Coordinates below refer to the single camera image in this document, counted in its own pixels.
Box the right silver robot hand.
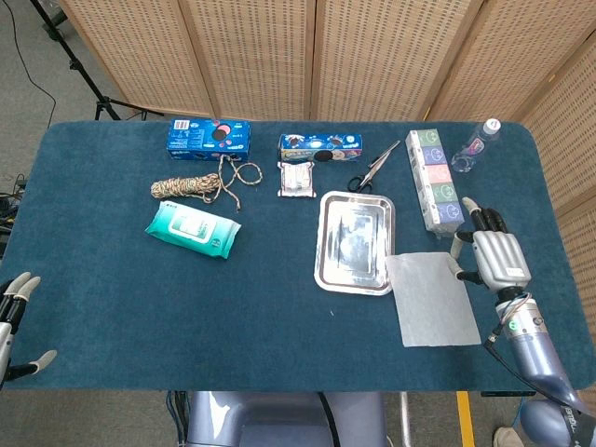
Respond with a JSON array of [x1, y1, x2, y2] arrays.
[[449, 196, 533, 293]]

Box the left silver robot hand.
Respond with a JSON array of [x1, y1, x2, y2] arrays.
[[0, 272, 58, 386]]

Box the white paper sheet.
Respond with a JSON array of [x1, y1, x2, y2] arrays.
[[385, 251, 482, 348]]

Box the stainless steel tray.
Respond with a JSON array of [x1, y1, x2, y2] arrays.
[[314, 189, 397, 297]]

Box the pastel tissue multipack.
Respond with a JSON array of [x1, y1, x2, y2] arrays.
[[404, 129, 467, 234]]

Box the clear plastic water bottle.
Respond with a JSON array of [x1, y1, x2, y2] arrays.
[[449, 117, 503, 174]]

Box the beige shoe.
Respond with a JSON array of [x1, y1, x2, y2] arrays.
[[492, 426, 525, 447]]

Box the blue tablecloth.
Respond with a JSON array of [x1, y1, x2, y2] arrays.
[[0, 120, 596, 392]]

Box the small white cookie packet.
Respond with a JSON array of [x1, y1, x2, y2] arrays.
[[277, 161, 317, 198]]

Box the green wet wipes pack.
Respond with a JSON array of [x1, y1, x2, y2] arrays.
[[144, 200, 242, 261]]

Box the light blue cartoon Oreo box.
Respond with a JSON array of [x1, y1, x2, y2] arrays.
[[278, 133, 364, 164]]

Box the black tripod stand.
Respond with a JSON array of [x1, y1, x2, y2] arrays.
[[30, 0, 165, 122]]

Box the grey robot torso base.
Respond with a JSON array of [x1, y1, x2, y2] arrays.
[[185, 390, 390, 447]]

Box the dark blue Oreo box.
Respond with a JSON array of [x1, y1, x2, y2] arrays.
[[166, 118, 252, 163]]

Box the wicker folding screen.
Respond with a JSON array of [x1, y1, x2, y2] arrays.
[[58, 0, 596, 299]]

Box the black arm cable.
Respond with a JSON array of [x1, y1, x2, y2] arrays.
[[482, 325, 588, 411]]

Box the cable clutter bundle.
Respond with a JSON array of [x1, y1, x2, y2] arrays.
[[0, 174, 27, 248]]

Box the black handled scissors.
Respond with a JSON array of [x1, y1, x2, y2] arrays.
[[346, 140, 401, 195]]

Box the blue cables under table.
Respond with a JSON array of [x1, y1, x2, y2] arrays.
[[167, 390, 192, 447]]

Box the black floor cable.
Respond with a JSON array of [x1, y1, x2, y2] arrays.
[[7, 0, 58, 129]]

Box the camouflage rope coil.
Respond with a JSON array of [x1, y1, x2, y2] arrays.
[[150, 154, 264, 214]]

